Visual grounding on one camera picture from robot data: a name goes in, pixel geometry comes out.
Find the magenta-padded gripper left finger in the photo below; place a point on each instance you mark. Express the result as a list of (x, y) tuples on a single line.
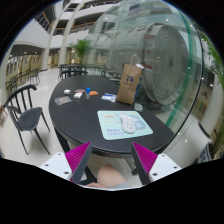
[(58, 164)]

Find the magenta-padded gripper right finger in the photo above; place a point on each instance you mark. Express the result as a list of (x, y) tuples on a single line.
[(163, 165)]

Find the white perforated computer mouse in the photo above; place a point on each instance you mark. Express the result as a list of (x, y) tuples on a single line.
[(128, 124)]

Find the light green printed mouse pad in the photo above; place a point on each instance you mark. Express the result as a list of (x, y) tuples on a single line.
[(110, 126)]

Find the person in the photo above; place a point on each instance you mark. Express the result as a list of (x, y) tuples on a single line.
[(108, 175)]

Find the black spindle-back chair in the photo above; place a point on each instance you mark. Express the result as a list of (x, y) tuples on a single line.
[(30, 118)]

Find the grey soft pouch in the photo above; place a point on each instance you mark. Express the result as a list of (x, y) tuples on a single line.
[(138, 107)]

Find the clear plastic packet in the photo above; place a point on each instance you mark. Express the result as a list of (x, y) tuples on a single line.
[(63, 100)]

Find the small white box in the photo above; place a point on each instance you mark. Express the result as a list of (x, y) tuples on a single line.
[(67, 91)]

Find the small blue-capped bottle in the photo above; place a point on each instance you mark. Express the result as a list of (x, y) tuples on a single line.
[(88, 95)]

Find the brown flat packet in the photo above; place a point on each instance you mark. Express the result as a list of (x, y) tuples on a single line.
[(80, 90)]

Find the orange flat card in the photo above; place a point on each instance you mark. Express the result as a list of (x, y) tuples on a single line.
[(94, 93)]

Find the white and blue packet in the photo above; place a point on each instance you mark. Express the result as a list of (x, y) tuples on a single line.
[(109, 97)]

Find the group of dark chairs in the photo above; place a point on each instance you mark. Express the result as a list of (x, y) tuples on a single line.
[(33, 75)]

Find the group of black chairs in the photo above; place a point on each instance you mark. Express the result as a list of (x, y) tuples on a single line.
[(71, 66)]

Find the large grey cylindrical exhibit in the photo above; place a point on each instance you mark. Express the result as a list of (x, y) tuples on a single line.
[(166, 63)]

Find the potted green palm plant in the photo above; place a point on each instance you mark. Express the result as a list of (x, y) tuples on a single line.
[(81, 46)]

